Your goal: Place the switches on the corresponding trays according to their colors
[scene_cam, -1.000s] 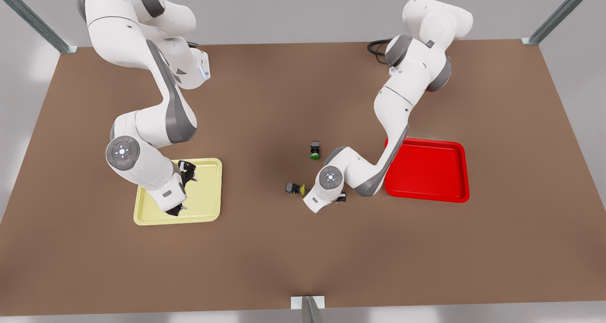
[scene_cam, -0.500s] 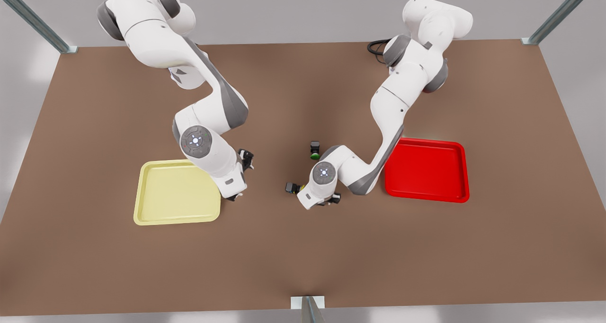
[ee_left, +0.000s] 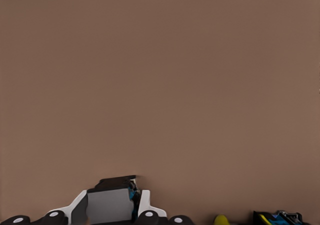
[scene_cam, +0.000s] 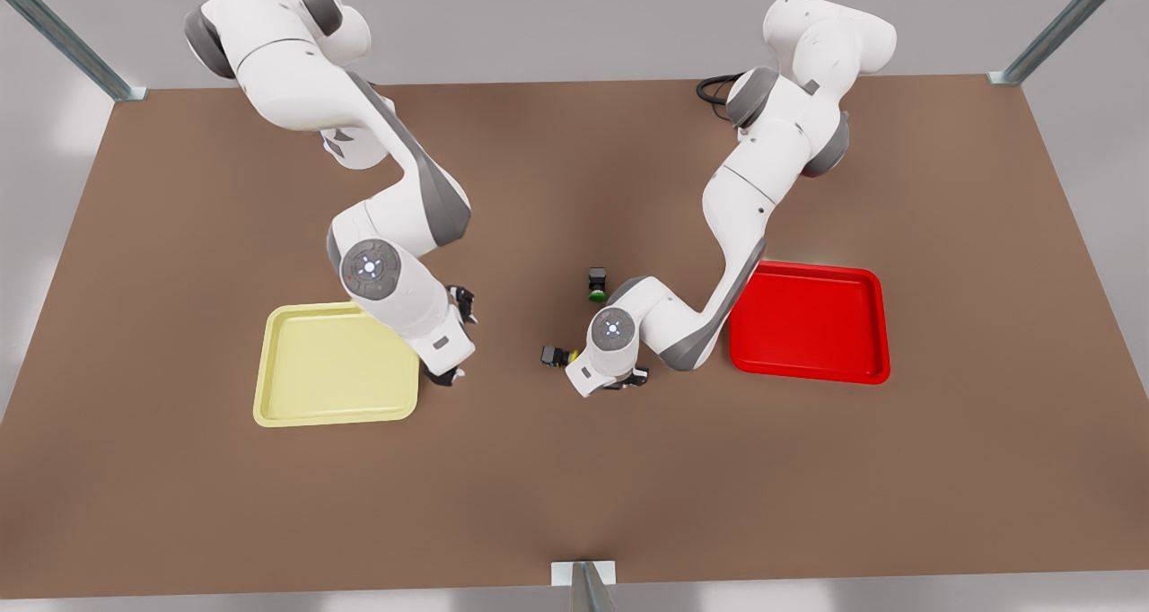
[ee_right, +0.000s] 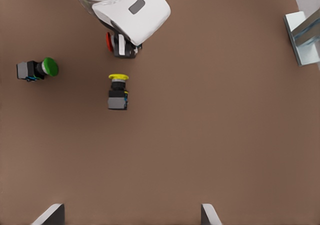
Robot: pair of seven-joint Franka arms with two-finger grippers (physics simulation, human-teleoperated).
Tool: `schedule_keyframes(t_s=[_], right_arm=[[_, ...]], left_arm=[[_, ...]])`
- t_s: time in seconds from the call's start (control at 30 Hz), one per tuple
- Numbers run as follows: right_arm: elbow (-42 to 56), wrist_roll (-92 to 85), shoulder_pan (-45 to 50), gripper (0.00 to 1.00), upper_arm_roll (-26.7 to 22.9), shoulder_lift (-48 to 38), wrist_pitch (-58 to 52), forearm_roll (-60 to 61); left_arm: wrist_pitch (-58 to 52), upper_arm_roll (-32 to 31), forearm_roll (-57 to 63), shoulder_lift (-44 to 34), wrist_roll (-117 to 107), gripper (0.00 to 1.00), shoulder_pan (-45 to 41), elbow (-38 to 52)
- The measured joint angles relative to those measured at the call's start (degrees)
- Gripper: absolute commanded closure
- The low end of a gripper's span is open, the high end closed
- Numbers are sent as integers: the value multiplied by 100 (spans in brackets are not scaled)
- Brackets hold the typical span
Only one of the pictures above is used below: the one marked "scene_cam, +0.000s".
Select pale yellow tray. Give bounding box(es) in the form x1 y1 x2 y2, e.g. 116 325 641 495
253 302 420 428

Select silver frame post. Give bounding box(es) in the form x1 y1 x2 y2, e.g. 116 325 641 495
0 0 148 102
988 0 1141 87
551 560 618 612

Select red tray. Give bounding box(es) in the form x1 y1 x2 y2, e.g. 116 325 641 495
729 260 891 386

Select black cable loop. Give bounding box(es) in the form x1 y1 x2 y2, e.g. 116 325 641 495
697 74 746 121

